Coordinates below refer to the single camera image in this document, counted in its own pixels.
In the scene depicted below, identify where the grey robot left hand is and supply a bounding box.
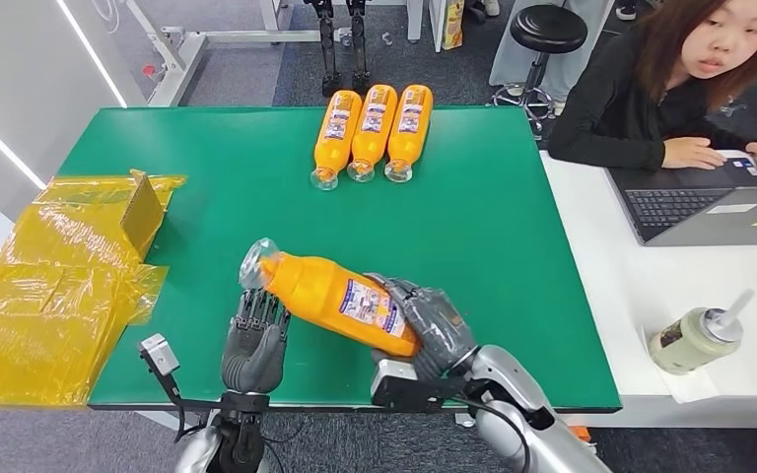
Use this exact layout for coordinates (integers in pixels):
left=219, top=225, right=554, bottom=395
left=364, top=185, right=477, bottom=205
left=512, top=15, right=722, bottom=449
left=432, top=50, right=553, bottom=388
left=220, top=289, right=293, bottom=396

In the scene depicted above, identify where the person's right hand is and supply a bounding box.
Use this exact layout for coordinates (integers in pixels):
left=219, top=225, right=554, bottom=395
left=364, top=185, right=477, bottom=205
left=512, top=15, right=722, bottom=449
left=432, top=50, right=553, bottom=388
left=660, top=136, right=728, bottom=171

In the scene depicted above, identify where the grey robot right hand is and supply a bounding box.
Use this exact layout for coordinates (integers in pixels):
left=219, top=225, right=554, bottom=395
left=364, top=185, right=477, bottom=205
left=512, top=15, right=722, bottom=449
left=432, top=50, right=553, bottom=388
left=365, top=272, right=479, bottom=382

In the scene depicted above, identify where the orange bottle with clear cap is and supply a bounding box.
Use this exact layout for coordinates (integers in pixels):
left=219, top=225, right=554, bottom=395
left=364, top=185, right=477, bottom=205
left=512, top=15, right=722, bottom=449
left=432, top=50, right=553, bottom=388
left=383, top=84, right=434, bottom=184
left=310, top=90, right=364, bottom=192
left=238, top=237, right=423, bottom=359
left=346, top=84, right=398, bottom=184

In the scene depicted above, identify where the grey laptop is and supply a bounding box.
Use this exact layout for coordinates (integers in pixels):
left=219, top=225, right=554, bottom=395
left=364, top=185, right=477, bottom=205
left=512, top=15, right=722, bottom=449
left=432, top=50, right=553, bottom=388
left=605, top=155, right=757, bottom=248

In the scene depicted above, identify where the green table mat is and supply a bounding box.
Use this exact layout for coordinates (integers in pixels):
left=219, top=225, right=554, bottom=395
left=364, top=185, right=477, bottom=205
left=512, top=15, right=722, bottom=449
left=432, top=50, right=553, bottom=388
left=56, top=105, right=623, bottom=415

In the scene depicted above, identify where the orange and white tool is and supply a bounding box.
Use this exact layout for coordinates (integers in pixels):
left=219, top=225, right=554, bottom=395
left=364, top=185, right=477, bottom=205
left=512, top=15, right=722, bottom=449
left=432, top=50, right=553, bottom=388
left=568, top=425, right=596, bottom=451

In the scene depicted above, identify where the pale drink cup with straw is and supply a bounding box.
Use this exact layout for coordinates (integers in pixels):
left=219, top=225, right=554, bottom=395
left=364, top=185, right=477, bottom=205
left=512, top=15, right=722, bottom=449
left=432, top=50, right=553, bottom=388
left=647, top=289, right=755, bottom=376

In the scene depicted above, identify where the black round stool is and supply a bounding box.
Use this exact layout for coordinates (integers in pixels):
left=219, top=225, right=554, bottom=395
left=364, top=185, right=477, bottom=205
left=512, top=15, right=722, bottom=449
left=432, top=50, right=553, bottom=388
left=490, top=3, right=589, bottom=142

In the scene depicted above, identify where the yellow film wrapped cardboard box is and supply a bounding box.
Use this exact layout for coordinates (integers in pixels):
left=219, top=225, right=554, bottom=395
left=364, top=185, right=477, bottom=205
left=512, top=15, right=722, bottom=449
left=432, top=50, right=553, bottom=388
left=0, top=169, right=188, bottom=411

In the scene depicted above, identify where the yellow printed carton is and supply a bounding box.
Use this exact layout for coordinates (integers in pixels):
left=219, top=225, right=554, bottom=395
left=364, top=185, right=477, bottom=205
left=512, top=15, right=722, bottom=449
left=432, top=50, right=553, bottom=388
left=441, top=0, right=466, bottom=51

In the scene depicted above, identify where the black robot leg stand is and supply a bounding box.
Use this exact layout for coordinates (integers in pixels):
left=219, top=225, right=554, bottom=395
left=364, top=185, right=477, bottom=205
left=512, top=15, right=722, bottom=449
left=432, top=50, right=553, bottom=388
left=303, top=0, right=343, bottom=99
left=345, top=0, right=375, bottom=94

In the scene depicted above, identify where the white desk leg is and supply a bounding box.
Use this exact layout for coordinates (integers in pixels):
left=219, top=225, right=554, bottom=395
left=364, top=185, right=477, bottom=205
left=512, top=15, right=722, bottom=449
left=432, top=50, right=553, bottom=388
left=406, top=0, right=425, bottom=44

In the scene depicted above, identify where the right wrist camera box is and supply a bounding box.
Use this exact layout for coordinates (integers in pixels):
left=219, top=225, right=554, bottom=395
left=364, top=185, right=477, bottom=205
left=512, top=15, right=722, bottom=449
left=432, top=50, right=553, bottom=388
left=369, top=357, right=468, bottom=415

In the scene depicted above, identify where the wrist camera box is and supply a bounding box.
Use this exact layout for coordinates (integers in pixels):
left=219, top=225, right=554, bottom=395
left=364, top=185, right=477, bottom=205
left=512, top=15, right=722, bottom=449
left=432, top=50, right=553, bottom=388
left=138, top=332, right=223, bottom=413
left=369, top=357, right=468, bottom=415

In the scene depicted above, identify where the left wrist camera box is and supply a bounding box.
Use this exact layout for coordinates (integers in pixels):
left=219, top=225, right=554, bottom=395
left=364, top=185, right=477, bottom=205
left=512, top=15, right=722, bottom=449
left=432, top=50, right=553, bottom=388
left=138, top=332, right=223, bottom=413

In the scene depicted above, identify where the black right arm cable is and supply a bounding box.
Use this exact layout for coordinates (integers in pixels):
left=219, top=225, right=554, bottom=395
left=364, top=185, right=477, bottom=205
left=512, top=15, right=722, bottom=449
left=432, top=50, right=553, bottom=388
left=455, top=395, right=534, bottom=473

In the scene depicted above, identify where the white metal table frame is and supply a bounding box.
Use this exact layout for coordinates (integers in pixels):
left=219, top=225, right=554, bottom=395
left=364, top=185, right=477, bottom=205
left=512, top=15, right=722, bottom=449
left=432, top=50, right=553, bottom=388
left=120, top=0, right=322, bottom=109

